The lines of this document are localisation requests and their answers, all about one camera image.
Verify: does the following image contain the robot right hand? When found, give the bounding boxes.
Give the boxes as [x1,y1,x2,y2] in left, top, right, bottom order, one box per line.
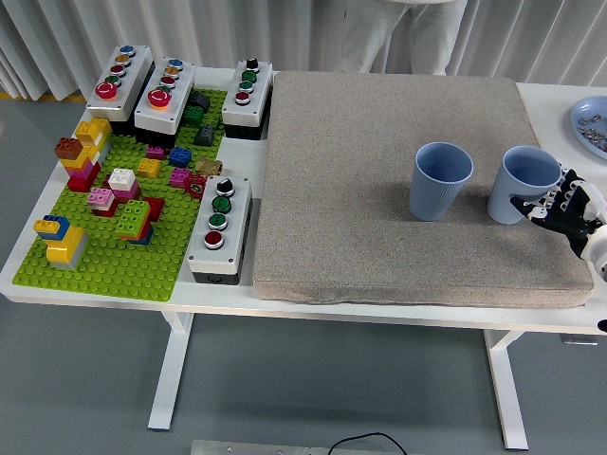
[509,164,607,282]

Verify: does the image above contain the blue ribbed cup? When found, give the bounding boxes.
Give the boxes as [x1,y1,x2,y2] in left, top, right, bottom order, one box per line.
[409,141,475,223]
[487,145,565,226]

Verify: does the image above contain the blue plate with nuts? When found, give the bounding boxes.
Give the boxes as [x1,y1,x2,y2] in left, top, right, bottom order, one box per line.
[570,96,607,160]

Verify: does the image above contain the white table leg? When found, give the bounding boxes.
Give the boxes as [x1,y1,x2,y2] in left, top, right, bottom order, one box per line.
[147,311,195,431]
[483,329,530,451]

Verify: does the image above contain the person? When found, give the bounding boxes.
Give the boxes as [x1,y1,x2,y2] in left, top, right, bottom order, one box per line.
[339,0,469,77]

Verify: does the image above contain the four-button control box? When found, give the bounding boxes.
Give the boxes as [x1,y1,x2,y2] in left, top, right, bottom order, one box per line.
[187,174,254,286]
[221,60,275,141]

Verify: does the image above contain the white pleated curtain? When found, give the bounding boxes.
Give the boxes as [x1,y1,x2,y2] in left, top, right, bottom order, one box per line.
[0,0,607,103]

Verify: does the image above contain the grey metal plate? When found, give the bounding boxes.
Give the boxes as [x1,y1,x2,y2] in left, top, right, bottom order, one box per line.
[190,439,428,455]

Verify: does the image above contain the dark grey curved block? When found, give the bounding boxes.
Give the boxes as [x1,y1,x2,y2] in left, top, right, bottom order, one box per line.
[187,89,212,114]

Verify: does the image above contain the dark green toy block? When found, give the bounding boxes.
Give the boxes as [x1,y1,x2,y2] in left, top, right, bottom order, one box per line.
[182,104,208,127]

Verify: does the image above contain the red toy block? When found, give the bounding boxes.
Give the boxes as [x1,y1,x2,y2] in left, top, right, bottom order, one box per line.
[141,196,166,224]

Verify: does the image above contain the yellow toy block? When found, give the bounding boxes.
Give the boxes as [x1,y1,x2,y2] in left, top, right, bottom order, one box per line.
[137,157,163,180]

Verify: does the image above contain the five-button control box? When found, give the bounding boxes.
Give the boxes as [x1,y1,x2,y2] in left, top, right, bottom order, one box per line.
[84,45,156,137]
[134,56,197,146]

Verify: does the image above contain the green orange blue block stack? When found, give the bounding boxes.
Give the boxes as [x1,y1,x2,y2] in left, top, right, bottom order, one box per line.
[115,198,156,246]

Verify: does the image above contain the green studded baseplate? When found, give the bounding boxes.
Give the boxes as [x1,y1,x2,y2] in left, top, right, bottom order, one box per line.
[11,87,229,304]

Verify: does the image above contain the pink white red block stack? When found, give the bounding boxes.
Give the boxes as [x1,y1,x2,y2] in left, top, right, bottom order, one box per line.
[86,187,120,218]

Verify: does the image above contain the yellow white block stack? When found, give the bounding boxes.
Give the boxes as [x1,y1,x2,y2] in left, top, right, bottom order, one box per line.
[74,117,114,165]

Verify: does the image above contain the brown yellow red block tower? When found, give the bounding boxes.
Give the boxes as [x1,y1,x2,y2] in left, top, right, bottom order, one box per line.
[53,136,102,193]

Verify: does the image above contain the blue yellow grey block stack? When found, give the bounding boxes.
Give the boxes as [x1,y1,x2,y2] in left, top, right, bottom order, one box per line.
[32,214,90,271]

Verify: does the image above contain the black cable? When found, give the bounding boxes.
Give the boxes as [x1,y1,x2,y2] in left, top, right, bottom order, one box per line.
[328,431,409,455]

